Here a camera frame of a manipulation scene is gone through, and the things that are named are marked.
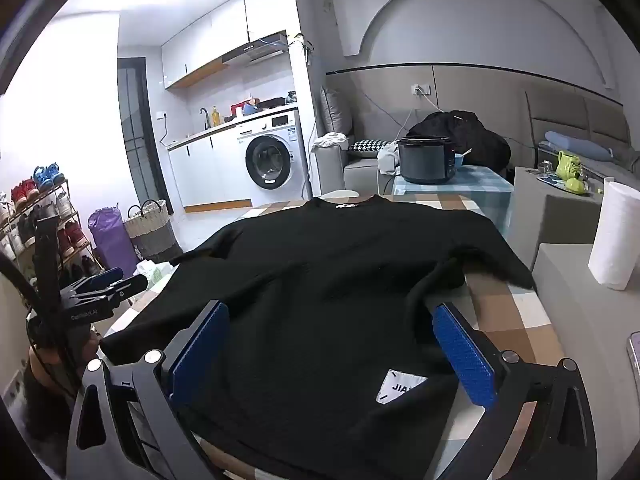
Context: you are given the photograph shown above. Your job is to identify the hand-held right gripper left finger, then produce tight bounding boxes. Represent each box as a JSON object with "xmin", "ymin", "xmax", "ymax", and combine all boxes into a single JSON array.
[{"xmin": 67, "ymin": 300, "xmax": 231, "ymax": 480}]

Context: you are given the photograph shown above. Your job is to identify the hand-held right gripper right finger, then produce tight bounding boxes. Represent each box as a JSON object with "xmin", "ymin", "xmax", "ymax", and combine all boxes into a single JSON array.
[{"xmin": 425, "ymin": 301, "xmax": 598, "ymax": 480}]

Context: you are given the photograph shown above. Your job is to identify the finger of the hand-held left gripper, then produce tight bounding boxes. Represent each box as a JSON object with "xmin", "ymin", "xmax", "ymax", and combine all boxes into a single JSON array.
[
  {"xmin": 62, "ymin": 267, "xmax": 125, "ymax": 297},
  {"xmin": 97, "ymin": 274, "xmax": 149, "ymax": 306}
]

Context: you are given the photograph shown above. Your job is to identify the black knit sweater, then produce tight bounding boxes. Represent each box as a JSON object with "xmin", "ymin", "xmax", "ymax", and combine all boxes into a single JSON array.
[{"xmin": 100, "ymin": 195, "xmax": 537, "ymax": 480}]

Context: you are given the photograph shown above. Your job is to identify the grey clothes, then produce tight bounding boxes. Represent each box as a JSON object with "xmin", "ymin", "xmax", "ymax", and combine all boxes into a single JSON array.
[{"xmin": 377, "ymin": 142, "xmax": 401, "ymax": 176}]

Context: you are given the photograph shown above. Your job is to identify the wooden shoe rack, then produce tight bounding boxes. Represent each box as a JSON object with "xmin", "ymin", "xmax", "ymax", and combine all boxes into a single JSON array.
[{"xmin": 0, "ymin": 177, "xmax": 106, "ymax": 286}]

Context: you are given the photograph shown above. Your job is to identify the purple bag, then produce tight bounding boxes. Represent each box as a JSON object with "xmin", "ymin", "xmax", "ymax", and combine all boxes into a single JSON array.
[{"xmin": 88, "ymin": 205, "xmax": 138, "ymax": 278}]

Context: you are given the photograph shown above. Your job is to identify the woven laundry basket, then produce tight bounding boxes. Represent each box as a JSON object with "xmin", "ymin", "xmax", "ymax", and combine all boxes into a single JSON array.
[{"xmin": 124, "ymin": 199, "xmax": 185, "ymax": 265}]

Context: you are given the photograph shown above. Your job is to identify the brown blue checked tablecloth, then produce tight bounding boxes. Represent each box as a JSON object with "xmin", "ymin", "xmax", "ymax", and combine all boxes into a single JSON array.
[{"xmin": 102, "ymin": 194, "xmax": 568, "ymax": 480}]

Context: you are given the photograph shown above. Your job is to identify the shoe rack with shoes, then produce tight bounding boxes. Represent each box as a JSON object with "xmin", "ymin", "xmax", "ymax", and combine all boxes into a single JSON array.
[{"xmin": 0, "ymin": 162, "xmax": 96, "ymax": 281}]

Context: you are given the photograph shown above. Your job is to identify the white base cabinets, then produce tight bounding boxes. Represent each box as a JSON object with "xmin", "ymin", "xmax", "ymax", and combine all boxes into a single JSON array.
[{"xmin": 167, "ymin": 132, "xmax": 253, "ymax": 213}]

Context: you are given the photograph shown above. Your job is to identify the black framed glass door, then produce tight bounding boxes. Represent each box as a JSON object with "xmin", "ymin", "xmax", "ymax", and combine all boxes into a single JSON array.
[{"xmin": 116, "ymin": 57, "xmax": 173, "ymax": 216}]

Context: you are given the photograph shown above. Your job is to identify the cardboard box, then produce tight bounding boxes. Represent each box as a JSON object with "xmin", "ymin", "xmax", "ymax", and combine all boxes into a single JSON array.
[{"xmin": 510, "ymin": 166, "xmax": 608, "ymax": 271}]

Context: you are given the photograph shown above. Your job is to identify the light blue checked cloth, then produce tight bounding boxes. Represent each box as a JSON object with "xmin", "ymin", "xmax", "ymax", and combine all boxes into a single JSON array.
[{"xmin": 391, "ymin": 165, "xmax": 515, "ymax": 238}]

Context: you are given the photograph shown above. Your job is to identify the white paper towel roll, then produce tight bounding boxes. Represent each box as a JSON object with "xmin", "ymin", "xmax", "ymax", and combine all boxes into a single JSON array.
[{"xmin": 587, "ymin": 177, "xmax": 640, "ymax": 291}]

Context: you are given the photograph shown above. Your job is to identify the black rice cooker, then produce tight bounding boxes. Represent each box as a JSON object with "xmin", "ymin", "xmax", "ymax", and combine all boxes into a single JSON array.
[{"xmin": 397, "ymin": 135, "xmax": 458, "ymax": 184}]

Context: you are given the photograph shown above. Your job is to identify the grey sofa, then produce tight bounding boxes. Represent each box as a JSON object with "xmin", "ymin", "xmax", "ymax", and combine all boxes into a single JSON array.
[{"xmin": 312, "ymin": 132, "xmax": 401, "ymax": 196}]

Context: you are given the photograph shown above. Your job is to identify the white washing machine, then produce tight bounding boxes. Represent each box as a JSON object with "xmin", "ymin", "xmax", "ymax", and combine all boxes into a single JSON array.
[{"xmin": 235, "ymin": 110, "xmax": 308, "ymax": 206}]

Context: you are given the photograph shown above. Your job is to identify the green teapot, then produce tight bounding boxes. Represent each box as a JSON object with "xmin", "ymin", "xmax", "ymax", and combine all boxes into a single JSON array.
[{"xmin": 557, "ymin": 150, "xmax": 583, "ymax": 181}]

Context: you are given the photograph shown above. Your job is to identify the black jacket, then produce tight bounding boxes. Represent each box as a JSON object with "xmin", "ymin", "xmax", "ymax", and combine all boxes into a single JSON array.
[{"xmin": 407, "ymin": 110, "xmax": 512, "ymax": 171}]

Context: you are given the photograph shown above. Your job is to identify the houndstooth cushion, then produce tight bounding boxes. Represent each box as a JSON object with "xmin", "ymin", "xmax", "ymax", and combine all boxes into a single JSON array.
[{"xmin": 348, "ymin": 139, "xmax": 396, "ymax": 155}]

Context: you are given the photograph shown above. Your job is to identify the blue pillow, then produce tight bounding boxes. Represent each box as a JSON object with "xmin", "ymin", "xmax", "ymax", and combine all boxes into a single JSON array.
[{"xmin": 544, "ymin": 131, "xmax": 613, "ymax": 162}]

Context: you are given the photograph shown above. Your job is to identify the white cloth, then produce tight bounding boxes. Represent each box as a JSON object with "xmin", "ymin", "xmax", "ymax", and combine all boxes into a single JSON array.
[{"xmin": 311, "ymin": 131, "xmax": 349, "ymax": 151}]

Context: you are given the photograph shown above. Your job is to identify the range hood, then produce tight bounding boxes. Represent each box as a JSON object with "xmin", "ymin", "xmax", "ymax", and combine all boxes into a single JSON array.
[{"xmin": 220, "ymin": 30, "xmax": 291, "ymax": 67}]

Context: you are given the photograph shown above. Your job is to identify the grey cushion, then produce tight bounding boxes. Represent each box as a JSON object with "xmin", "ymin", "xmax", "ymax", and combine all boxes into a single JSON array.
[{"xmin": 320, "ymin": 86, "xmax": 353, "ymax": 137}]

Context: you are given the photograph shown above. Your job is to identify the beige sofa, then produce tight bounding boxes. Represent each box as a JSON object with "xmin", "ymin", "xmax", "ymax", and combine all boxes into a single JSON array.
[{"xmin": 525, "ymin": 87, "xmax": 631, "ymax": 161}]

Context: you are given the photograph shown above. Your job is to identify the white cable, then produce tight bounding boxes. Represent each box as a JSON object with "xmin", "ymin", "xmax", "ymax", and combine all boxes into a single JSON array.
[{"xmin": 390, "ymin": 91, "xmax": 448, "ymax": 136}]

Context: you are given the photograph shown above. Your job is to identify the white wall cabinets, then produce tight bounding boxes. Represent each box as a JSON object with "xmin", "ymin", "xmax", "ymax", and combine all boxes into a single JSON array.
[{"xmin": 161, "ymin": 0, "xmax": 281, "ymax": 92}]

